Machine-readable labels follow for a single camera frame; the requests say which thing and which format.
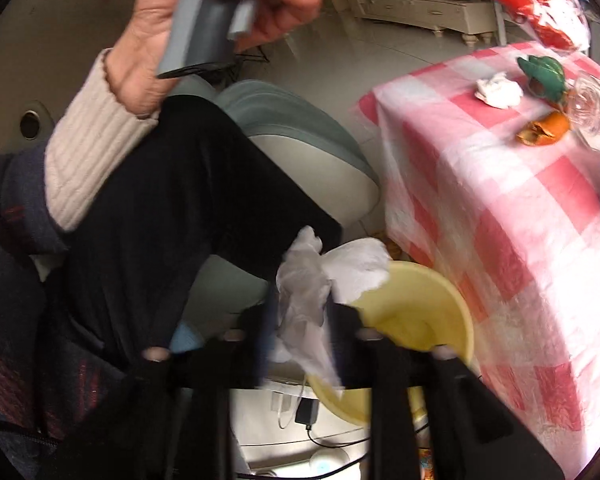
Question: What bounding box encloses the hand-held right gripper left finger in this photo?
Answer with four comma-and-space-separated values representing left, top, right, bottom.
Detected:
62, 290, 281, 480

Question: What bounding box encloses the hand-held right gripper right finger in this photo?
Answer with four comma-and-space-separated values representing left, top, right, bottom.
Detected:
327, 300, 566, 480

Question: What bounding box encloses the yellow plastic basin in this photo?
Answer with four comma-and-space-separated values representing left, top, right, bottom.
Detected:
307, 260, 476, 426

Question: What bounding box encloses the clear plastic bottle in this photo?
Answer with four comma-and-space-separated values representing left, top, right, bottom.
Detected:
565, 72, 600, 153

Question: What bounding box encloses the person's left forearm cream sleeve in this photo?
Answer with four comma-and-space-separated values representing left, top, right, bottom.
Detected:
45, 50, 161, 231

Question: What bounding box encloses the black power adapter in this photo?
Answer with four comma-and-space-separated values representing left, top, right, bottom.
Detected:
294, 397, 321, 431

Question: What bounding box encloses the white power strip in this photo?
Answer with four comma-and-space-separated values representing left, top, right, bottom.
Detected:
230, 385, 371, 480

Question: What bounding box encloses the grey-green cushioned chair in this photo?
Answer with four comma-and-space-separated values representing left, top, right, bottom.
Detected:
170, 80, 381, 311

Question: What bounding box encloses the person's leg in black pants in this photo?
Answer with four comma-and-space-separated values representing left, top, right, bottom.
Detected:
45, 95, 343, 361

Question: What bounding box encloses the pink checked tablecloth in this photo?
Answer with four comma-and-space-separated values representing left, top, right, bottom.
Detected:
357, 42, 600, 478

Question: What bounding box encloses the cream TV cabinet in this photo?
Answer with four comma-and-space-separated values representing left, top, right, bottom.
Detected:
325, 0, 501, 46

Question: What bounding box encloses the person's dark patterned jacket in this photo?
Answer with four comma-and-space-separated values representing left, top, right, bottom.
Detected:
0, 145, 131, 441

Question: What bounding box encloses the small crumpled white tissue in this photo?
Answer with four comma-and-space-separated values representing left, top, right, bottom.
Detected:
475, 72, 523, 109

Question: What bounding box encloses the orange peel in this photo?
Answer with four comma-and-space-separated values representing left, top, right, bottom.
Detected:
516, 111, 572, 147

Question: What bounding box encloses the plush carrot toy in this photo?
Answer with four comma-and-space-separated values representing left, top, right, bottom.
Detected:
517, 55, 573, 111

